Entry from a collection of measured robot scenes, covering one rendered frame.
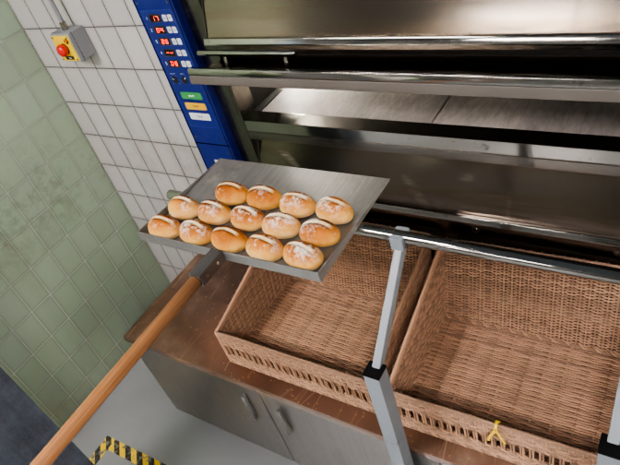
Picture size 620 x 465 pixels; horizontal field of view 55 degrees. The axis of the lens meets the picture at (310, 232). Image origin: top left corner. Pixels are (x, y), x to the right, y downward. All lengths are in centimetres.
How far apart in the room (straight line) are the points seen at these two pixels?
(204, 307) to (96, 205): 76
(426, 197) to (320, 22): 56
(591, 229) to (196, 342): 129
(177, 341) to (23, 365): 77
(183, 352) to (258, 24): 110
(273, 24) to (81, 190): 131
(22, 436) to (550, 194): 164
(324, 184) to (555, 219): 59
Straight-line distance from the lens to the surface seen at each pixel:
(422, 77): 134
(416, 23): 144
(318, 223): 131
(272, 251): 131
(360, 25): 150
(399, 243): 131
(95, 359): 290
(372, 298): 200
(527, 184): 161
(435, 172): 169
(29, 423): 205
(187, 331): 217
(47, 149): 255
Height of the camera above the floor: 204
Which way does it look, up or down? 39 degrees down
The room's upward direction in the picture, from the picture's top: 19 degrees counter-clockwise
